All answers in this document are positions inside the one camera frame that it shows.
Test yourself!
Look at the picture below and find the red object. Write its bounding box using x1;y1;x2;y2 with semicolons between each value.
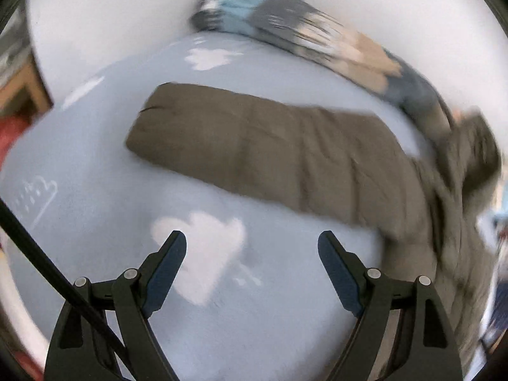
0;115;38;163

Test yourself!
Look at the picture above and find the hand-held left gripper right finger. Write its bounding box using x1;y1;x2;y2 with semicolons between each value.
317;230;464;381

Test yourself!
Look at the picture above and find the black cable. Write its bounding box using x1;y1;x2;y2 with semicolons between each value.
0;198;131;381

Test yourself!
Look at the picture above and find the light blue cloud bedsheet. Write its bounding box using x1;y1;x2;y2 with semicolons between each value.
0;32;433;381

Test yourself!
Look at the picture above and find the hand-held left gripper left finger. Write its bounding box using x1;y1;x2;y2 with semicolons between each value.
44;230;187;381

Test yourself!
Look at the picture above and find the patterned rolled quilt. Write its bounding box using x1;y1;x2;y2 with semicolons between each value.
190;0;457;144

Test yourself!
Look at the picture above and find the olive quilted puffer jacket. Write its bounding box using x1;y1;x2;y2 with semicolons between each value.
125;83;501;366

